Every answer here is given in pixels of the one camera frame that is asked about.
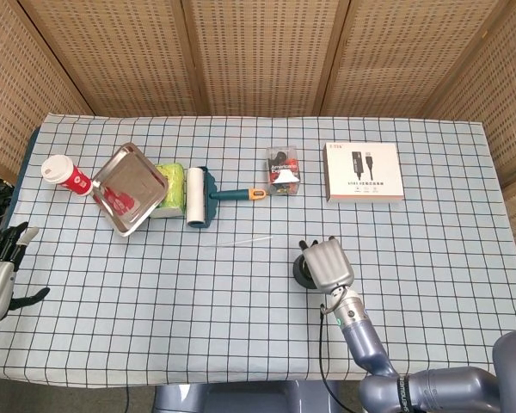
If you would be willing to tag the blue checked tablecloth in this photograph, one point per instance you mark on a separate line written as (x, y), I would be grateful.
(198, 310)

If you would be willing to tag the clear glass rod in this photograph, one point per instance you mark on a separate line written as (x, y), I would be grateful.
(241, 242)

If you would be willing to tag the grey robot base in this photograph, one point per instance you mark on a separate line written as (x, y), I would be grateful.
(241, 398)

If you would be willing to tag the woven folding screen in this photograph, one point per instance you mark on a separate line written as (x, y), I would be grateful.
(258, 56)

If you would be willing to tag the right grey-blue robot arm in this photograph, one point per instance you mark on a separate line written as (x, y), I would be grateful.
(365, 344)

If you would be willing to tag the yellow green sponge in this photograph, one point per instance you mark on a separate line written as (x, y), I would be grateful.
(174, 185)

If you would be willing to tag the red and white paper cup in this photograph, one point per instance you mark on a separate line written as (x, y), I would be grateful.
(75, 180)

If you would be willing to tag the stainless steel tray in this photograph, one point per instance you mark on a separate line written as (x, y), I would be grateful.
(129, 189)

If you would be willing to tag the dark green teapot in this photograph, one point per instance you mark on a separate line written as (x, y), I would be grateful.
(301, 275)

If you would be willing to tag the teal lint roller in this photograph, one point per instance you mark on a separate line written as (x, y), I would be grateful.
(195, 193)

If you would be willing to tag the clear box of coffee capsules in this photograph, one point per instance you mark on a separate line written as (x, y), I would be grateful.
(284, 170)

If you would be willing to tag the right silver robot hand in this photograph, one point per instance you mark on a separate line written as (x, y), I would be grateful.
(329, 264)

